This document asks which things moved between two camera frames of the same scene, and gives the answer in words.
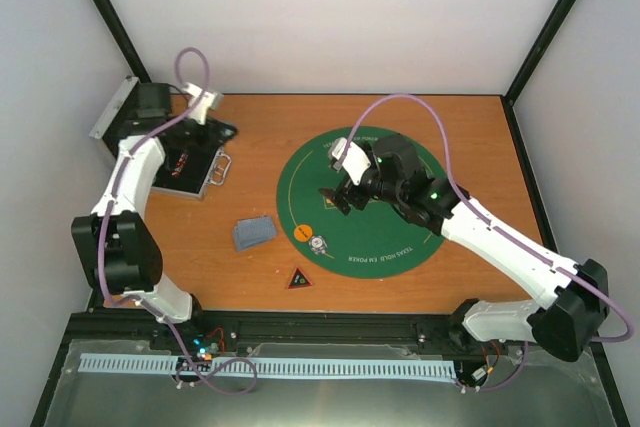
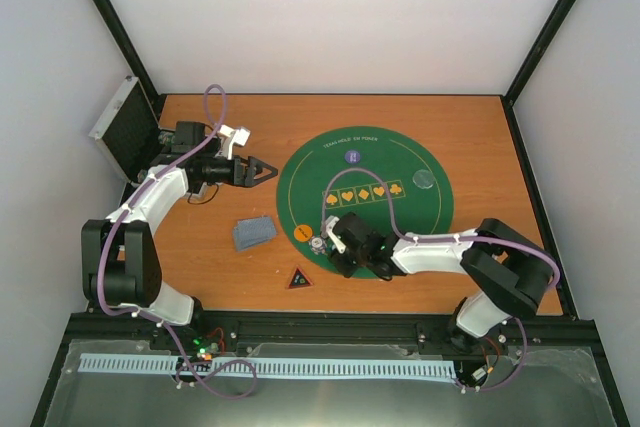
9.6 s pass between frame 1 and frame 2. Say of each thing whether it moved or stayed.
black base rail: stayed
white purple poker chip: stayed
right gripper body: moved
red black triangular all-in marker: stayed
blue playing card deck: stayed
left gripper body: moved
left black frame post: stayed
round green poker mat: stayed
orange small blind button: stayed
